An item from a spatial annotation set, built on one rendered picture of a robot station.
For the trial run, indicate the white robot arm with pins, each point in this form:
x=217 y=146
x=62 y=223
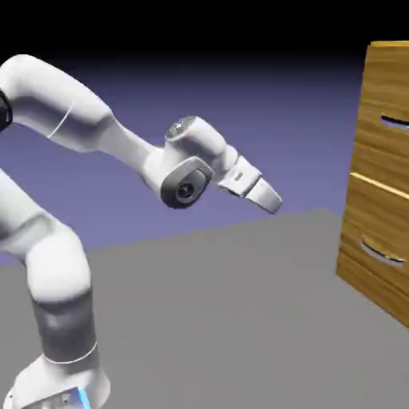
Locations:
x=80 y=115

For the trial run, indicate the light wood cabinet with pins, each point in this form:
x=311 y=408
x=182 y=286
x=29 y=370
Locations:
x=377 y=198

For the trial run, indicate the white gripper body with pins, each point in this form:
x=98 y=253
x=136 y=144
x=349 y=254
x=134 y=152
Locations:
x=263 y=193

